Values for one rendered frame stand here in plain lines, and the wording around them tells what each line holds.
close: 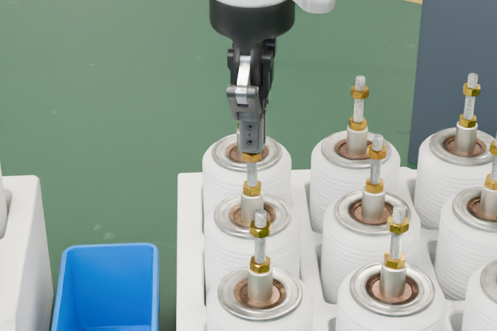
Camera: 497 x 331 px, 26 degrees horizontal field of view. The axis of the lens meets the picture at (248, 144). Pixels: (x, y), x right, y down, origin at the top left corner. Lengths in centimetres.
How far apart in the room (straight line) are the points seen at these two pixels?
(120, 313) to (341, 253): 35
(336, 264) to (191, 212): 20
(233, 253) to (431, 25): 59
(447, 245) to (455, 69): 49
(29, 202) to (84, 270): 11
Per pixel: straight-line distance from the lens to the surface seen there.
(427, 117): 158
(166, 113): 174
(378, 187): 104
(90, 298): 129
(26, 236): 118
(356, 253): 104
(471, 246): 107
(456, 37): 151
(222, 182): 113
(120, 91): 181
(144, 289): 128
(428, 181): 118
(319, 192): 116
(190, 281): 109
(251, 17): 91
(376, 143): 102
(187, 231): 116
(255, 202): 104
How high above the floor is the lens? 86
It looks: 32 degrees down
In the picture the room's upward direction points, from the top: straight up
